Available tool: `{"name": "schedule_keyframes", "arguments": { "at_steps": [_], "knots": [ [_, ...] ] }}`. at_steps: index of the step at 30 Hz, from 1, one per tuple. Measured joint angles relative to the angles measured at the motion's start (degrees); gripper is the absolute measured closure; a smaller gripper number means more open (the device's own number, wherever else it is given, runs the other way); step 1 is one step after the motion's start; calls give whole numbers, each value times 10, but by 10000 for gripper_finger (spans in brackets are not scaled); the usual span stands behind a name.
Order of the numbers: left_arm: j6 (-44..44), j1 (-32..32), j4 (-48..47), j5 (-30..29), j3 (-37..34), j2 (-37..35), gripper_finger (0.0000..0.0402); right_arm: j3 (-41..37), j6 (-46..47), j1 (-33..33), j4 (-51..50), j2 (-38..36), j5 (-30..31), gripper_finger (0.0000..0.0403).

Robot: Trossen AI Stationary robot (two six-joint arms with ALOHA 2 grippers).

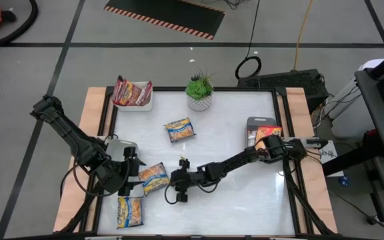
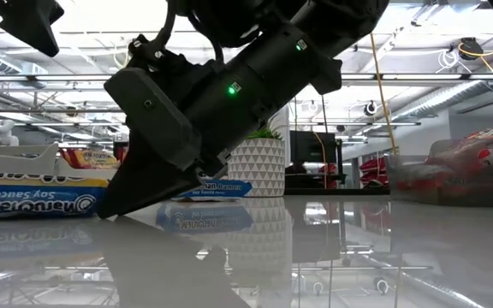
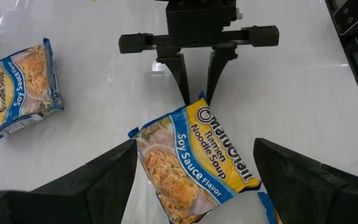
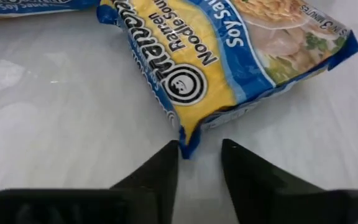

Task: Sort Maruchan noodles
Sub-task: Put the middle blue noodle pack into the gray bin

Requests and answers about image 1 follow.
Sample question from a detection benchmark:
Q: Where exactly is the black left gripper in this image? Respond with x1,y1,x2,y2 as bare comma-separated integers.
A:
101,147,147,197

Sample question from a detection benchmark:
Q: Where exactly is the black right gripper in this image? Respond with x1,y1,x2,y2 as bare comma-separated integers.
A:
170,159,201,203

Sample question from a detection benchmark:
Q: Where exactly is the blue soy sauce ramen pack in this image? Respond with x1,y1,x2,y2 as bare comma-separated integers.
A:
137,162,171,197
116,195,145,230
163,117,197,143

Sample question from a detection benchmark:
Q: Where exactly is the clear plastic bin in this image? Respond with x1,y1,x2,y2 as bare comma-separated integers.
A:
105,138,141,171

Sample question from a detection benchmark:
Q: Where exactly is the red roast beef ramen pack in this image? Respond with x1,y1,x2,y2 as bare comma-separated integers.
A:
112,75,126,106
135,80,153,107
121,79,143,107

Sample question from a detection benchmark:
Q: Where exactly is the grey translucent plastic bin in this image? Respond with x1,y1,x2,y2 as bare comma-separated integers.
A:
246,116,281,148

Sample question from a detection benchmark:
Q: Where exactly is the white plastic bin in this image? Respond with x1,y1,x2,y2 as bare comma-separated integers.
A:
113,81,154,113

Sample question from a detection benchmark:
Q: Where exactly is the light wooden side board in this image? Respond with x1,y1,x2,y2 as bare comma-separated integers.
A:
53,87,113,233
284,87,339,234

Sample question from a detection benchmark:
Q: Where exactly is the succulent plant in patterned pot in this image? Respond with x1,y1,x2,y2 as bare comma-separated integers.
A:
185,66,217,113

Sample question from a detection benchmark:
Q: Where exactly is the grey adapter box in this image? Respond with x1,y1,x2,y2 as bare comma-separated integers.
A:
307,137,329,150

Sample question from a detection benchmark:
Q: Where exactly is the black computer case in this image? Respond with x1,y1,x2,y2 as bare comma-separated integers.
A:
237,69,329,113

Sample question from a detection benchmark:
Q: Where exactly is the white paper sheet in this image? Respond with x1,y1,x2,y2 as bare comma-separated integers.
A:
318,147,345,178

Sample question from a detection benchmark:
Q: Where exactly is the black hazard-striped floor mat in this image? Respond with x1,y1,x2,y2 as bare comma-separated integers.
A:
103,0,226,41

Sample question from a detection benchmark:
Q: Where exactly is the black desk leg beam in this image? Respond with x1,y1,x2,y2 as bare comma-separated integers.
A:
321,131,384,177

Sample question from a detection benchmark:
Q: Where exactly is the white computer tower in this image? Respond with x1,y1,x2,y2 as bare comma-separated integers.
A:
325,77,363,121

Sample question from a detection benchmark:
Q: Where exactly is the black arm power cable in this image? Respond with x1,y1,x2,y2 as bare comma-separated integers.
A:
59,163,79,200

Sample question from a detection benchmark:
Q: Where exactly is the black metal table frame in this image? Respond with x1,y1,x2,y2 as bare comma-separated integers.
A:
57,85,335,240

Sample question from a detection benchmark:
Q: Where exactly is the black cable with loop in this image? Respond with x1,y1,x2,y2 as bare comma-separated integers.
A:
234,0,262,81

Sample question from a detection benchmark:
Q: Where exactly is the black vacuum hose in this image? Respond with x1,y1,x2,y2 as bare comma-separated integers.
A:
0,0,39,51

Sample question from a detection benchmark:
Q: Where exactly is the yellow hanging cable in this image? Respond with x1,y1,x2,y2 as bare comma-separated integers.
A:
293,0,314,71

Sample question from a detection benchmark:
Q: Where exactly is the black floor cable with plug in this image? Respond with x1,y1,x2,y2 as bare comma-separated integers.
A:
327,188,384,238

